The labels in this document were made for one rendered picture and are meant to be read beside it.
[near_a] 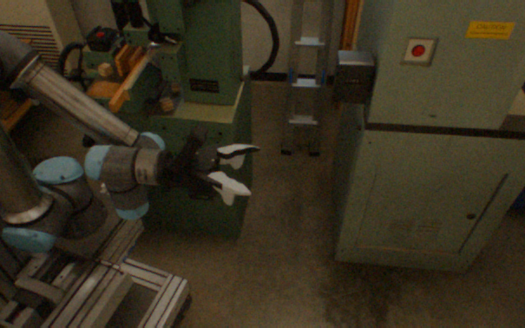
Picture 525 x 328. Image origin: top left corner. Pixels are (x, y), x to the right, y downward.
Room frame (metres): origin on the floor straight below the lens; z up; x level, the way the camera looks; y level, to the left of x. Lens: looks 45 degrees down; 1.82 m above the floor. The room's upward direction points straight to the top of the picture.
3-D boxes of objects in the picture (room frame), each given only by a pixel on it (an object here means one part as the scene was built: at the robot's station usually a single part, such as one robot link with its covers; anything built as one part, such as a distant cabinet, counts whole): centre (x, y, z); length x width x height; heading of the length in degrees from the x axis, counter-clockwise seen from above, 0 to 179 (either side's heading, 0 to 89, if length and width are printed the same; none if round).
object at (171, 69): (1.35, 0.34, 1.02); 0.09 x 0.07 x 0.12; 172
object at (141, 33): (1.53, 0.48, 1.03); 0.14 x 0.07 x 0.09; 82
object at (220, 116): (1.51, 0.37, 0.76); 0.57 x 0.45 x 0.09; 82
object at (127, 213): (0.62, 0.30, 1.12); 0.11 x 0.08 x 0.11; 174
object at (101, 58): (1.60, 0.68, 0.92); 0.15 x 0.13 x 0.09; 172
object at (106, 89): (1.34, 0.61, 0.91); 0.12 x 0.09 x 0.03; 82
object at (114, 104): (1.50, 0.50, 0.92); 0.62 x 0.02 x 0.04; 172
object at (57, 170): (0.76, 0.56, 0.98); 0.13 x 0.12 x 0.14; 174
